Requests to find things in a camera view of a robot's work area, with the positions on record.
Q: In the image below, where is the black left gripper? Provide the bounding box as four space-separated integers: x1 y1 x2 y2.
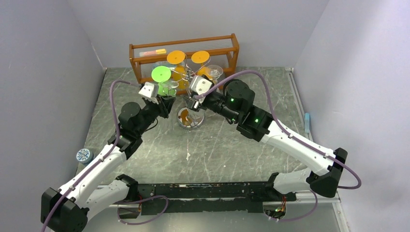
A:
136 94 176 136

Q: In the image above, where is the clear wine glass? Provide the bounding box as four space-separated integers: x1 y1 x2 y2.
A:
205 65 224 85

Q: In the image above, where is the green plastic wine glass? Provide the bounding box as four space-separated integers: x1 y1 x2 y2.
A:
151 66 172 84

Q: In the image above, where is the orange plastic cup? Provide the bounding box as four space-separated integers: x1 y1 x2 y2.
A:
167 50 189 90

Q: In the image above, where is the yellow plastic wine glass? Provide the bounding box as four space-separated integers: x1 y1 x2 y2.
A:
191 50 210 76

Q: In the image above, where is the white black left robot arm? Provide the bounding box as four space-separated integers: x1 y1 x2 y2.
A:
41 96 176 232

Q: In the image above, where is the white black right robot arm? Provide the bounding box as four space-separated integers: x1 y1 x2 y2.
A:
187 79 348 201

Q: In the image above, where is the chrome wine glass rack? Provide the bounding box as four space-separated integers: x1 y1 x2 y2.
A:
177 65 223 130

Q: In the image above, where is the wooden shelf rack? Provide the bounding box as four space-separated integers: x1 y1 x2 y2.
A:
129 33 240 95

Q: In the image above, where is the blue packaged item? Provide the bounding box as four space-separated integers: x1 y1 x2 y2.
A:
152 61 173 69

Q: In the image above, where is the pink yellow marker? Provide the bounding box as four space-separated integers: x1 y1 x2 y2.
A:
139 49 167 57

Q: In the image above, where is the blue white patterned can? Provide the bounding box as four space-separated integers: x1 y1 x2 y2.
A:
75 148 94 166

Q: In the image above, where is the light blue pen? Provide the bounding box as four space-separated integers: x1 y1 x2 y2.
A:
304 113 310 134

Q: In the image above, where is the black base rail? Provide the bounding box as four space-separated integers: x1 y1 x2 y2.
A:
119 181 296 216

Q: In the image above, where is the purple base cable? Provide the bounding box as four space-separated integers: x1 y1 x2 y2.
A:
117 195 169 226

